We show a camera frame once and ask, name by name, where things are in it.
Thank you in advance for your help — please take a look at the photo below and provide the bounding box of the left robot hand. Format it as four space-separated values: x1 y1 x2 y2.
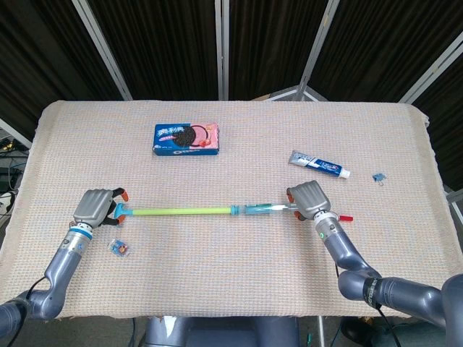
72 187 131 229

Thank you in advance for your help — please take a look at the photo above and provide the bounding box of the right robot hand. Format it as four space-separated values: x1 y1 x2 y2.
285 180 331 221

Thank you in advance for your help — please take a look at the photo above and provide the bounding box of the transparent blue syringe barrel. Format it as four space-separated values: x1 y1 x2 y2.
229 202 300 217

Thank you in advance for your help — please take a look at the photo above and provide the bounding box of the long green blue pump toy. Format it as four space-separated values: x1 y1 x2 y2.
114 202 233 220

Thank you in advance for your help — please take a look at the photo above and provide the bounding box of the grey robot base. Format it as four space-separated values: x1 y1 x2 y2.
144 316 301 347

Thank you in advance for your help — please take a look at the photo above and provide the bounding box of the white blue toothpaste tube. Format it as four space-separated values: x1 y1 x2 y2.
288 150 352 180

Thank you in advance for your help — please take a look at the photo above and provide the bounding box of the small wrapped candy packet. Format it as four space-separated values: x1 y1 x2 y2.
108 239 130 257

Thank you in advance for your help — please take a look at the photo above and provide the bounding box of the beige woven tablecloth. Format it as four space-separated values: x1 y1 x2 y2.
0 99 463 321

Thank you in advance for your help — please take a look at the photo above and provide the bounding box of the blue Oreo cookie box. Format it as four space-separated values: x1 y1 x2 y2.
151 122 221 157

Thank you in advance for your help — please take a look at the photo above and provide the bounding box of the folding screen with metal frame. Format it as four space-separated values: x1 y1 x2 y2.
0 0 463 189

